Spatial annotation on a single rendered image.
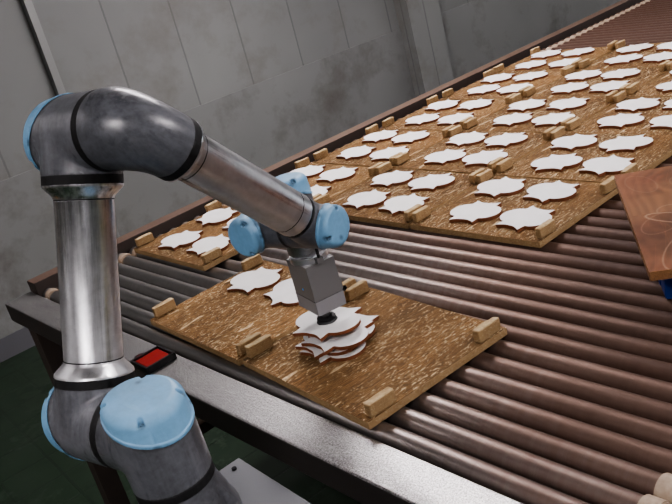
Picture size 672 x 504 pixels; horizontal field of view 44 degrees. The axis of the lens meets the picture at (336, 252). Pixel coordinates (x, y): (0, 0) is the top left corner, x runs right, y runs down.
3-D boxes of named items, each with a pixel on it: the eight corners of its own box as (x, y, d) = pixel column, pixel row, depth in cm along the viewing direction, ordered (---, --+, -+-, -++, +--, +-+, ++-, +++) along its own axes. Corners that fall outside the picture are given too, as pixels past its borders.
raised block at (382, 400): (372, 419, 138) (368, 405, 137) (365, 416, 140) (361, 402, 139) (398, 401, 141) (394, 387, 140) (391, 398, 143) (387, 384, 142)
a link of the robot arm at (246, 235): (263, 219, 139) (303, 193, 146) (217, 219, 146) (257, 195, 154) (277, 261, 142) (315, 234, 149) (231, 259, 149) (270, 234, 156)
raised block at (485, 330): (481, 345, 152) (478, 331, 151) (473, 342, 153) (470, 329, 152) (502, 330, 155) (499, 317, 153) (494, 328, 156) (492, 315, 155)
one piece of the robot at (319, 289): (343, 233, 157) (363, 308, 163) (320, 224, 164) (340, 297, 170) (299, 252, 153) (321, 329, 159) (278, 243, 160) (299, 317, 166)
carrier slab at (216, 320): (239, 366, 171) (237, 360, 170) (151, 325, 202) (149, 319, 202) (363, 292, 189) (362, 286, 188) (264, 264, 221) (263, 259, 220)
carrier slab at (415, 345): (369, 430, 138) (367, 422, 138) (244, 366, 170) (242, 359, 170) (508, 334, 156) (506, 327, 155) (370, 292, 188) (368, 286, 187)
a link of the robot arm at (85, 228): (96, 482, 114) (71, 82, 110) (36, 463, 124) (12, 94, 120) (165, 458, 123) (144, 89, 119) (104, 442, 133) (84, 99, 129)
